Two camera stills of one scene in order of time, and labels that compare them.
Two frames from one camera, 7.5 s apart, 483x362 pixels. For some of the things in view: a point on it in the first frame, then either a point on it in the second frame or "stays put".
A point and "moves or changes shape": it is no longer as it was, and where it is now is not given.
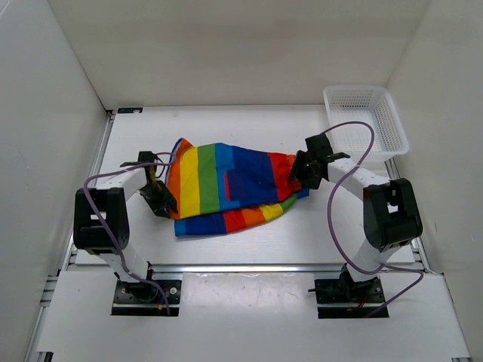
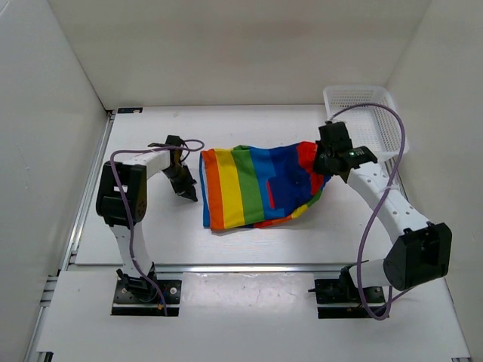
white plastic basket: (375, 106) stays put
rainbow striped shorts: (219, 188) moves or changes shape
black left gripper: (167, 199) -> (186, 189)
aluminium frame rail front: (102, 271) stays put
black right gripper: (301, 158) -> (318, 168)
